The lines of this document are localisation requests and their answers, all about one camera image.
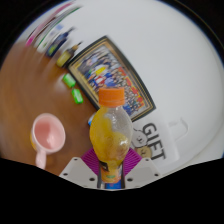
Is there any orange-capped clear drink bottle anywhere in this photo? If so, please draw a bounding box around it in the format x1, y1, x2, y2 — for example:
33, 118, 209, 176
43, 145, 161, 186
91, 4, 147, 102
89, 87, 134, 185

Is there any framed group photo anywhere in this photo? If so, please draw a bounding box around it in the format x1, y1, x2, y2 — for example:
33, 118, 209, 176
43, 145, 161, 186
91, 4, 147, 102
67, 35, 157, 123

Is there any white shampoo bottle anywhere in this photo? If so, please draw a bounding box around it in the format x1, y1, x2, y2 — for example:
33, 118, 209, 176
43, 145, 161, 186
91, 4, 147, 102
37, 23, 64, 53

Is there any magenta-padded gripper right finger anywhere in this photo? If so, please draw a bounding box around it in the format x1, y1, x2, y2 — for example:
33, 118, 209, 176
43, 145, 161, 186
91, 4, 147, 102
121, 147, 164, 190

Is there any brown bottle with yellow label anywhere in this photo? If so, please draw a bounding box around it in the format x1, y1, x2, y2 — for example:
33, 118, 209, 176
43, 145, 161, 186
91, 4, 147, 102
55, 41, 83, 69

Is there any white paper gift bag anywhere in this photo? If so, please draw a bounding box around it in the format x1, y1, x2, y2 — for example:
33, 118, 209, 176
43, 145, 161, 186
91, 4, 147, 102
129, 116, 189, 173

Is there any pink mug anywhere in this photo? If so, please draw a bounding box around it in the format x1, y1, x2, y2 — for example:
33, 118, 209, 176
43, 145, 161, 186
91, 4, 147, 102
29, 112, 67, 170

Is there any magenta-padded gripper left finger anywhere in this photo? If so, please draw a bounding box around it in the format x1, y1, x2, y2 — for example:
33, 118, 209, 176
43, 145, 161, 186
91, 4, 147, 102
59, 147, 102, 189

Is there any dark blue pump bottle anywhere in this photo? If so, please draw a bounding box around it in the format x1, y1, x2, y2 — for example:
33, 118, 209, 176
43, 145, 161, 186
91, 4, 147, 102
45, 27, 76, 58

